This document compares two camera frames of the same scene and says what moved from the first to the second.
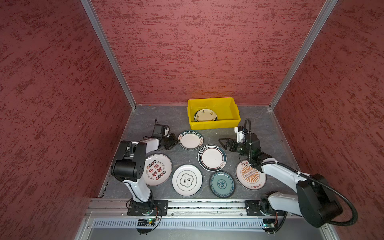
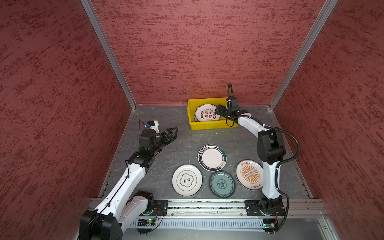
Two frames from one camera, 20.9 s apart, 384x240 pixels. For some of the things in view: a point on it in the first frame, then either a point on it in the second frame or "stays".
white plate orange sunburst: (249, 177) stays
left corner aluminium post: (90, 10) stays
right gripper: (233, 142) to (222, 111)
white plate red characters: (158, 169) to (206, 112)
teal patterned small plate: (222, 184) stays
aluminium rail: (105, 207) stays
